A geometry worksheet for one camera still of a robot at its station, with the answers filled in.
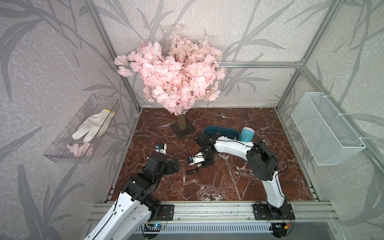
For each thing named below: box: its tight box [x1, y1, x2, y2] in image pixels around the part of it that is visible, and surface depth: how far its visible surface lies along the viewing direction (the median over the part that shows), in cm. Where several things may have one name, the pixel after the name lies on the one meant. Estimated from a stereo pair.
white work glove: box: [72, 109, 116, 143], surface depth 68 cm
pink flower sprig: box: [66, 142, 94, 158], surface depth 60 cm
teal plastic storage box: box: [203, 125, 240, 141], surface depth 105 cm
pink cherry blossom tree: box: [114, 26, 227, 131], surface depth 67 cm
